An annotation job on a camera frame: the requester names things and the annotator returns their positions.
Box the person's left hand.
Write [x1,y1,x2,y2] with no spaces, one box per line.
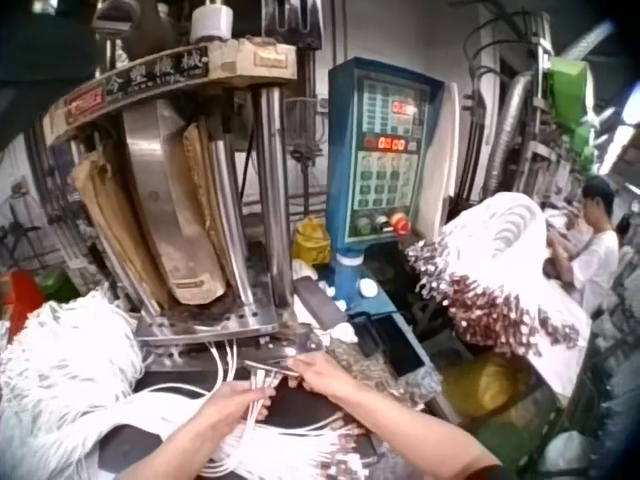
[213,378,278,442]

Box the person's right hand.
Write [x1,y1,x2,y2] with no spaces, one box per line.
[286,351,362,404]

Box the metal cable connector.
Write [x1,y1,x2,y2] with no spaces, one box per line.
[242,359,301,377]

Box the bunch of white cables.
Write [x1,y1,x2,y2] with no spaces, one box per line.
[207,360,374,479]

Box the black rectangular block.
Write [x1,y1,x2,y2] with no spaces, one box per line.
[293,276,347,327]

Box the pile of metal connectors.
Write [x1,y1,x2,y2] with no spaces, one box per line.
[324,338,444,412]

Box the black phone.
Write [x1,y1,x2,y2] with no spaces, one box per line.
[382,335,427,377]

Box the small yellow plastic bag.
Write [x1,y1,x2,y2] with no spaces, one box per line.
[291,216,332,265]

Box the large yellow plastic bag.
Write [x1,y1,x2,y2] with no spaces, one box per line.
[441,356,522,419]

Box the vertical moulding press machine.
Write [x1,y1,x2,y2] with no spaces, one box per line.
[42,0,326,361]

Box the blue control panel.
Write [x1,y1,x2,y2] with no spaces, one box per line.
[324,56,447,321]

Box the green plastic container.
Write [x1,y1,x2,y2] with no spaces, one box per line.
[37,268,82,302]

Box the white plastic board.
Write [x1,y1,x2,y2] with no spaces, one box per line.
[417,81,462,237]

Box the red plastic container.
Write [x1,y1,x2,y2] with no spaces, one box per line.
[3,269,46,329]

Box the white plastic bottle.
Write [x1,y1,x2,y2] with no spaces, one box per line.
[189,3,236,44]

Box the green hopper machine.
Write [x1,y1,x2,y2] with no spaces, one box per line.
[545,56,602,172]

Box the fluffy heap of white cables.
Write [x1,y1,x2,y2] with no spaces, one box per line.
[0,288,147,480]

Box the heap of white connector cables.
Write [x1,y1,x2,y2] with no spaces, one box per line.
[403,191,595,372]

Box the silver flexible hose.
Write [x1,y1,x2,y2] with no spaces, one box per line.
[481,68,537,197]

